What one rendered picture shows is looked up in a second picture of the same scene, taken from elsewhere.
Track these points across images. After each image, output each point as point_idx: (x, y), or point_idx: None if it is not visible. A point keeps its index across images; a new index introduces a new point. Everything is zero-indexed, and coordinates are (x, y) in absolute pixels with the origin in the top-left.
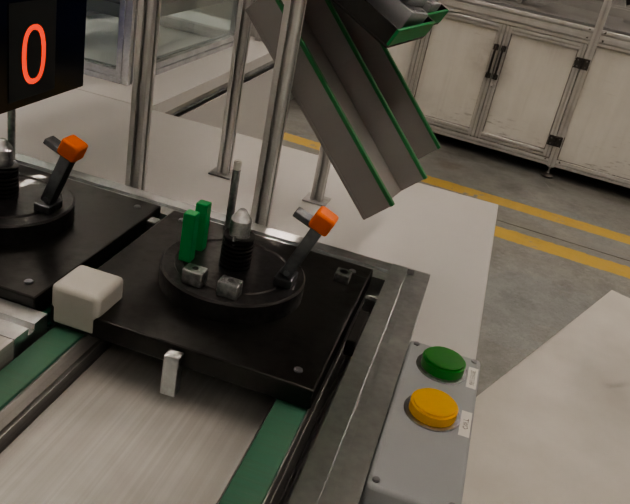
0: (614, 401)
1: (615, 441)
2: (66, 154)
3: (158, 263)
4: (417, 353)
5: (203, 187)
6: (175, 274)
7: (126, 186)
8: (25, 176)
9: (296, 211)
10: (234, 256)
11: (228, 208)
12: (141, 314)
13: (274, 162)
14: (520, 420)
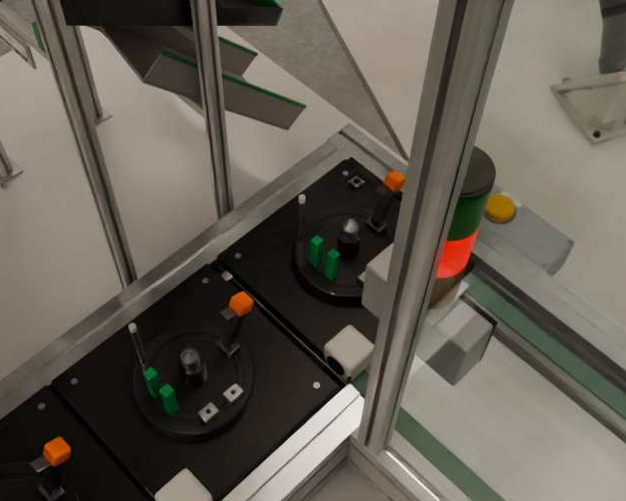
0: None
1: None
2: (246, 311)
3: (306, 294)
4: None
5: (32, 201)
6: (352, 289)
7: (145, 276)
8: (155, 352)
9: (385, 193)
10: (359, 246)
11: (302, 224)
12: (375, 326)
13: (229, 157)
14: None
